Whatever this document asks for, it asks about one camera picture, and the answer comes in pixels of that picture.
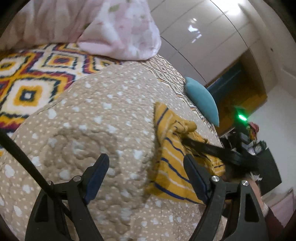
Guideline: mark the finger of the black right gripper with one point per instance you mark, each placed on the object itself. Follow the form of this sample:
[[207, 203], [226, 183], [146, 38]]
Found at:
[[227, 156]]

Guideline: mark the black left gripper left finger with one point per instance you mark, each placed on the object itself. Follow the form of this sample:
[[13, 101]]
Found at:
[[48, 221]]

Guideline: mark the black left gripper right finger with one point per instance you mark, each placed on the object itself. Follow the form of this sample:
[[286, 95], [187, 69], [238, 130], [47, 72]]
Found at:
[[245, 220]]

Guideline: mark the yellow striped knit garment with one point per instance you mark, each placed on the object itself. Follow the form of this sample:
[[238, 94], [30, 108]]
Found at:
[[169, 179]]

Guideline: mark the wooden door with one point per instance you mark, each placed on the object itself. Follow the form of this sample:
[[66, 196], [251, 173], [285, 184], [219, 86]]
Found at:
[[239, 90]]

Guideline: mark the teal pillow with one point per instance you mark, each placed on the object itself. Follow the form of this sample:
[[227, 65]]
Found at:
[[203, 100]]

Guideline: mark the glossy beige wardrobe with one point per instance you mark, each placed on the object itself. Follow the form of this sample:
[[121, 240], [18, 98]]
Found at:
[[203, 38]]

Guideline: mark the beige dotted quilt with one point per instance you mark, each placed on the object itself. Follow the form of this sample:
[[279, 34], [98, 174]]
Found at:
[[109, 112]]

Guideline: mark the geometric patterned blanket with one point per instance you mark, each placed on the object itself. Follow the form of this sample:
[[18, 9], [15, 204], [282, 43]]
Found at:
[[35, 79]]

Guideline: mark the pink floral duvet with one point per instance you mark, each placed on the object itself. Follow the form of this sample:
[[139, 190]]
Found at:
[[123, 30]]

